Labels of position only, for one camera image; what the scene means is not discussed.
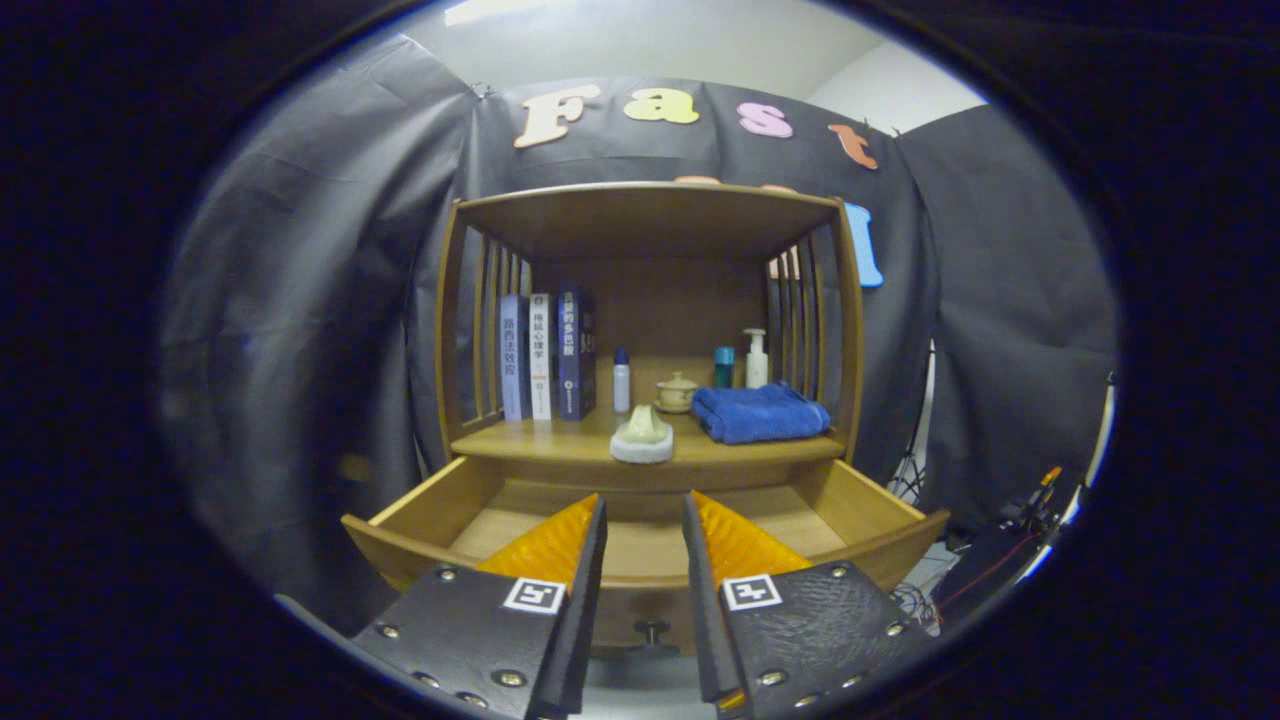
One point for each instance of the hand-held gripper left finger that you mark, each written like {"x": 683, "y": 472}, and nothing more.
{"x": 585, "y": 620}

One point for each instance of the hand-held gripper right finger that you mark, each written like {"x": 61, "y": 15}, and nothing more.
{"x": 705, "y": 620}

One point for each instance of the wooden drawer with black knob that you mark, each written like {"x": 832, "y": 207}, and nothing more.
{"x": 643, "y": 540}

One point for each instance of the wooden cabinet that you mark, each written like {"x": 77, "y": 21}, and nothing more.
{"x": 680, "y": 310}

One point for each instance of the blue folded towel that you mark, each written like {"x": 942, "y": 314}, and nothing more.
{"x": 760, "y": 415}

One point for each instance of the beige lidded teacup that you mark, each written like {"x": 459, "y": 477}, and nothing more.
{"x": 677, "y": 394}

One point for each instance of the white bottle with blue cap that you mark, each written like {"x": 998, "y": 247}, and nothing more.
{"x": 622, "y": 385}

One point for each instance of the teal bottle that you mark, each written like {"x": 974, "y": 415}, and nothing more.
{"x": 724, "y": 370}

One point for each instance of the black light stand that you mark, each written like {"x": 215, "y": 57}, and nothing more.
{"x": 912, "y": 470}

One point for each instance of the white pump bottle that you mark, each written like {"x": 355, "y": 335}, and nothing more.
{"x": 756, "y": 368}

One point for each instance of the white book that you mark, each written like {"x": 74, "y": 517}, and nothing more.
{"x": 541, "y": 360}

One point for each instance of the lavender book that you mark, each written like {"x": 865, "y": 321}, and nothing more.
{"x": 514, "y": 360}

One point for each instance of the dark blue book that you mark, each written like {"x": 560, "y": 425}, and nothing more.
{"x": 574, "y": 350}

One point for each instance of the black equipment case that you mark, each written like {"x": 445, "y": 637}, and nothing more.
{"x": 985, "y": 570}

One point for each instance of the orange and black clamp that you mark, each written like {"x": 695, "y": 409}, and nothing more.
{"x": 1035, "y": 495}

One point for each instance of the black backdrop cloth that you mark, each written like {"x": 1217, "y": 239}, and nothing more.
{"x": 300, "y": 350}

